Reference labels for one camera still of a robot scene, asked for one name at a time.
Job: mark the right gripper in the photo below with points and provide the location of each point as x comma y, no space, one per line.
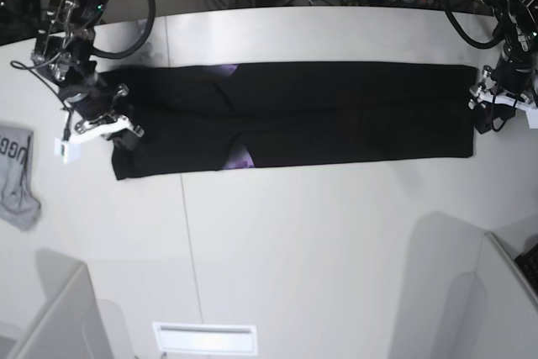
95,110

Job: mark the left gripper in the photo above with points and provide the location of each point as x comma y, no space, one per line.
510,84

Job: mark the black T-shirt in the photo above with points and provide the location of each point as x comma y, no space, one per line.
262,115

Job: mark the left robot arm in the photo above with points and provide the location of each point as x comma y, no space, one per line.
515,32

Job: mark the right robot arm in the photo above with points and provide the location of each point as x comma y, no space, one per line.
64,59

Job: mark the grey folded garment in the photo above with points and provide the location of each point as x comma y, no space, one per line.
18,205

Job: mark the black keyboard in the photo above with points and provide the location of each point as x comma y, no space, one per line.
528,264

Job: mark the white partition panel left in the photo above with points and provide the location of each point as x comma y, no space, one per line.
72,322

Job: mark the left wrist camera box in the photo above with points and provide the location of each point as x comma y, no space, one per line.
532,118

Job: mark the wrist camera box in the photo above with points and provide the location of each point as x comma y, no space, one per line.
68,152
532,118

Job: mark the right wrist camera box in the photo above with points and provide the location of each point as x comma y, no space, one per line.
68,152

